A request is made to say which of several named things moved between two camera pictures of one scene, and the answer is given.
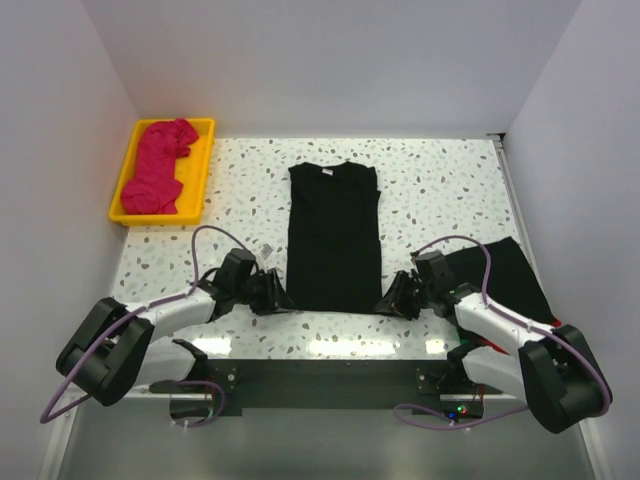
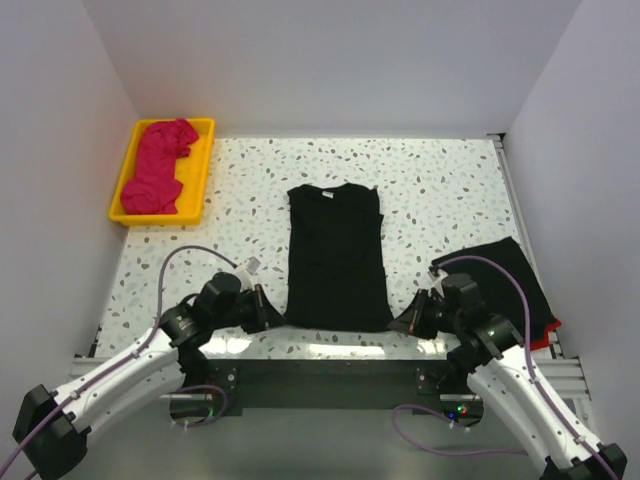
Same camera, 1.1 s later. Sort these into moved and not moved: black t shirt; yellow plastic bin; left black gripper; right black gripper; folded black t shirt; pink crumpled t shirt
Moved: left black gripper; right black gripper; black t shirt
Not moved: pink crumpled t shirt; folded black t shirt; yellow plastic bin
